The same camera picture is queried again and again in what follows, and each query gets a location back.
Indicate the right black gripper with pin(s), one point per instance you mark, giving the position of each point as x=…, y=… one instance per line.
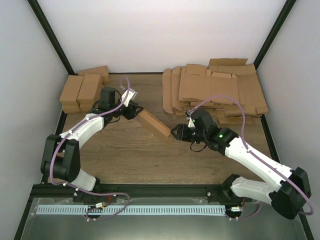
x=182, y=134

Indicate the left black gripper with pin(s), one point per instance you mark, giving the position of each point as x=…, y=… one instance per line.
x=131, y=110

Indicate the brown cardboard box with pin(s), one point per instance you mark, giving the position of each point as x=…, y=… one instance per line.
x=155, y=127

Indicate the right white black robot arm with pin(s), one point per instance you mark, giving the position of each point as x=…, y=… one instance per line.
x=287, y=190

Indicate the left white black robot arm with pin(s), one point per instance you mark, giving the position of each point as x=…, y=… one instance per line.
x=61, y=155

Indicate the folded box at back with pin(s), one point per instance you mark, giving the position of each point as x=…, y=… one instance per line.
x=103, y=71

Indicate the folded box bottom right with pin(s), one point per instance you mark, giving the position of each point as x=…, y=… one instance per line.
x=88, y=104

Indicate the folded box top right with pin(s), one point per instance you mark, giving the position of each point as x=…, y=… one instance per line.
x=89, y=88

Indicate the folded box bottom left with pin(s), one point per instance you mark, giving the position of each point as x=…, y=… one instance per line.
x=70, y=109

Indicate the folded box top left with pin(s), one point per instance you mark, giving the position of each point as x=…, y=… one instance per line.
x=71, y=89

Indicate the top flat cardboard sheet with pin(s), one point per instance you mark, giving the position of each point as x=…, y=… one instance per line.
x=196, y=88

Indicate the stack of flat cardboard sheets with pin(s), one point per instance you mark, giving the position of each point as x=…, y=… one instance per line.
x=251, y=104

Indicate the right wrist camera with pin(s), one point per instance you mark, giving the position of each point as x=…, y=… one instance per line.
x=190, y=124

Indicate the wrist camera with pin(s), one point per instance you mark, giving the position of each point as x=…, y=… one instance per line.
x=190, y=124
x=127, y=96

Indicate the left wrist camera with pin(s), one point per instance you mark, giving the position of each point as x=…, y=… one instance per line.
x=127, y=96

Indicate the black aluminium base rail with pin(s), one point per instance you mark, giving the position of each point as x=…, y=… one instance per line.
x=213, y=193

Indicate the light blue slotted cable duct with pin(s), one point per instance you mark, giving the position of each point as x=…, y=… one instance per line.
x=139, y=210

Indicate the left black frame post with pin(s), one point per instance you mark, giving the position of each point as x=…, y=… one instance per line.
x=42, y=19

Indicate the black frame post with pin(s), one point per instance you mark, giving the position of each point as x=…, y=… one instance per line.
x=280, y=20
x=42, y=19

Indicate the right black frame post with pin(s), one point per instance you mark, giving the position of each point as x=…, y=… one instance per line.
x=280, y=20

